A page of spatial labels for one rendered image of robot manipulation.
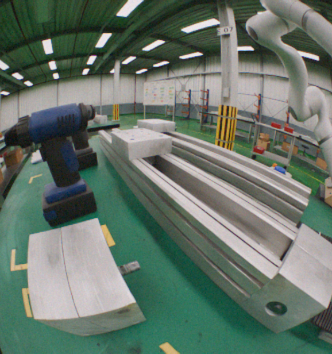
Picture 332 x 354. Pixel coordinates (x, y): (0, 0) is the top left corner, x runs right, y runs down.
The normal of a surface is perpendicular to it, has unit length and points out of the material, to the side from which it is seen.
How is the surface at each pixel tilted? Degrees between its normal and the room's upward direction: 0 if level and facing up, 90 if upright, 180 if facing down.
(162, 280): 0
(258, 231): 90
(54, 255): 0
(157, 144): 90
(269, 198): 90
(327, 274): 0
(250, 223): 90
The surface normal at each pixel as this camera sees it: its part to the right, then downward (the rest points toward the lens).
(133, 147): 0.54, 0.40
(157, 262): 0.04, -0.89
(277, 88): -0.82, 0.23
